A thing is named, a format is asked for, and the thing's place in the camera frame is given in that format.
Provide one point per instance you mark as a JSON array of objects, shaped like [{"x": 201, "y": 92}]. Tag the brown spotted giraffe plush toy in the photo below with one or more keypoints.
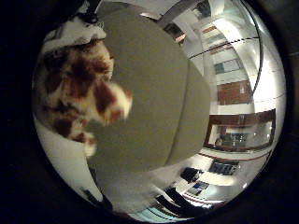
[{"x": 78, "y": 77}]

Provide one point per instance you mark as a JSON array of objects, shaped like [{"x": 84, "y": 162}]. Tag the wood framed window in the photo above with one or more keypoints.
[{"x": 239, "y": 130}]

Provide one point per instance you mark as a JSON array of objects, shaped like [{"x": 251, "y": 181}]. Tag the black sofa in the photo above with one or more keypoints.
[{"x": 180, "y": 202}]

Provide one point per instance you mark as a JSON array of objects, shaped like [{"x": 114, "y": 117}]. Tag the dark wall monitor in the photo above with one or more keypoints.
[{"x": 223, "y": 167}]

